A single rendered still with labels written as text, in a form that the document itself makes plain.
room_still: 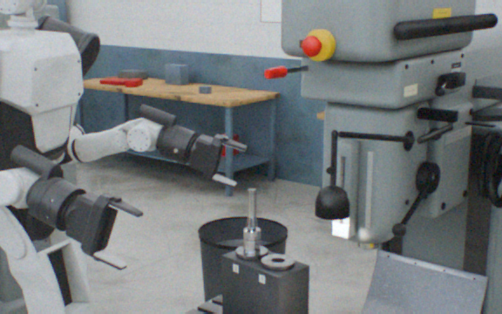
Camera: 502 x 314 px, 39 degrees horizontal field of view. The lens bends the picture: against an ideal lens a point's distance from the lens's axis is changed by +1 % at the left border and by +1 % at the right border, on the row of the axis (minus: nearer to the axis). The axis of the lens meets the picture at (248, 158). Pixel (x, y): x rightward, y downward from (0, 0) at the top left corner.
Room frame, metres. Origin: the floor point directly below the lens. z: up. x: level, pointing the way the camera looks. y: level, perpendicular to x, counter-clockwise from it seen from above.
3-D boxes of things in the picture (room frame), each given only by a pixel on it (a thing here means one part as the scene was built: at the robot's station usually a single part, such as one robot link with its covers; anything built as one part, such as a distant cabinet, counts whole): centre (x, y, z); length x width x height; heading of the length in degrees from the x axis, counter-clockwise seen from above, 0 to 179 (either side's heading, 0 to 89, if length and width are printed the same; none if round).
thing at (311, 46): (1.37, -0.12, 1.76); 0.04 x 0.03 x 0.04; 52
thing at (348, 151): (1.49, -0.21, 1.45); 0.04 x 0.04 x 0.21; 52
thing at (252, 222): (1.85, -0.01, 1.28); 0.03 x 0.03 x 0.11
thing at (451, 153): (1.73, -0.40, 1.47); 0.24 x 0.19 x 0.26; 52
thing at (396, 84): (1.61, -0.31, 1.68); 0.34 x 0.24 x 0.10; 142
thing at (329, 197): (1.42, -0.18, 1.44); 0.07 x 0.07 x 0.06
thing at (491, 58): (1.97, -0.59, 1.66); 0.80 x 0.23 x 0.20; 142
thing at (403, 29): (1.51, -0.42, 1.79); 0.45 x 0.04 x 0.04; 142
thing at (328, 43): (1.39, -0.14, 1.76); 0.06 x 0.02 x 0.06; 52
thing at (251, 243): (1.85, -0.01, 1.19); 0.05 x 0.05 x 0.05
